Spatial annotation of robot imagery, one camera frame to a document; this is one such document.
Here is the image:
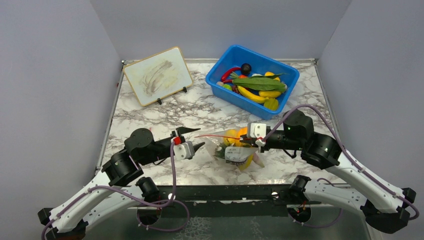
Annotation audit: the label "green toy lime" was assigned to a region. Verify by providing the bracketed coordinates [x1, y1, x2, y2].
[222, 84, 233, 92]

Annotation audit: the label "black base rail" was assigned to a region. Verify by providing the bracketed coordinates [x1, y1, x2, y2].
[136, 184, 314, 221]

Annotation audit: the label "yellow toy banana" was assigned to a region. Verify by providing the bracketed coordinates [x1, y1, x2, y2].
[238, 154, 254, 171]
[236, 86, 282, 104]

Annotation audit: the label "clear orange zip bag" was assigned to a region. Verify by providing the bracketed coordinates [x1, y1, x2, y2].
[197, 127, 265, 170]

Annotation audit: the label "white drawing board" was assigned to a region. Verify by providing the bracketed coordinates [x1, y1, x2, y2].
[123, 46, 194, 107]

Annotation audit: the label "red toy chili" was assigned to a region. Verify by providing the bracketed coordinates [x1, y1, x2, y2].
[220, 66, 241, 82]

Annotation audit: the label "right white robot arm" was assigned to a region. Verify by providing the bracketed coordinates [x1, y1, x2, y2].
[240, 109, 419, 234]

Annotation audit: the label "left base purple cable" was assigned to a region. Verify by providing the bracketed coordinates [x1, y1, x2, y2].
[136, 196, 191, 233]

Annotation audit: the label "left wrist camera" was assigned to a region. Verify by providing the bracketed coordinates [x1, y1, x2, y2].
[172, 136, 195, 161]

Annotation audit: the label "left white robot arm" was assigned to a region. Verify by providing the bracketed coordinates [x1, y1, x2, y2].
[38, 126, 204, 240]

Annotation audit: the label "blue plastic bin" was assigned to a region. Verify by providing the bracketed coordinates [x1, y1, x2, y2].
[205, 45, 300, 120]

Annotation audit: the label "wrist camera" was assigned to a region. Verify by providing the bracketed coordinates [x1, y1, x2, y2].
[172, 136, 195, 161]
[246, 122, 267, 145]

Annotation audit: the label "yellow toy starfruit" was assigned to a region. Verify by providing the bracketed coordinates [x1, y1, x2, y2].
[263, 98, 279, 111]

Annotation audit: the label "small yellow toy fruit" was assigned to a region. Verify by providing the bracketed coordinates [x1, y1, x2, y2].
[264, 71, 281, 82]

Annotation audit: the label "orange toy bell pepper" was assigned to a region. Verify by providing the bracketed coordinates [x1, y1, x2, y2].
[234, 127, 249, 147]

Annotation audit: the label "red toy grapes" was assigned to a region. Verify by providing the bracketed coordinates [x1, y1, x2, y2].
[231, 85, 240, 94]

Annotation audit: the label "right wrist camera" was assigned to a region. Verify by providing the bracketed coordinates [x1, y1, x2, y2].
[246, 122, 267, 145]

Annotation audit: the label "green leafy vegetable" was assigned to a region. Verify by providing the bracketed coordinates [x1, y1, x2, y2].
[232, 76, 288, 93]

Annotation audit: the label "dark round plum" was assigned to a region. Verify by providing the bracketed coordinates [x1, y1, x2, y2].
[240, 63, 252, 76]

